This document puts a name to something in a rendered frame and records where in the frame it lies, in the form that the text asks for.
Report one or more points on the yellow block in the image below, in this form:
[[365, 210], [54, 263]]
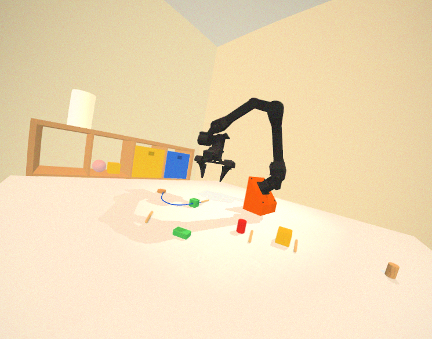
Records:
[[283, 236]]

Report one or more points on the short orange wooden cylinder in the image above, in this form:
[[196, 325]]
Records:
[[391, 270]]

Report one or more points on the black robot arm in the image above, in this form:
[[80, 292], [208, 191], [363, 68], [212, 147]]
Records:
[[275, 110]]

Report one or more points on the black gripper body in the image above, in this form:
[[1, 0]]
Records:
[[226, 163]]

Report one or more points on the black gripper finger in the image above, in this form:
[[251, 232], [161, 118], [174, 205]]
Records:
[[224, 171], [202, 168]]

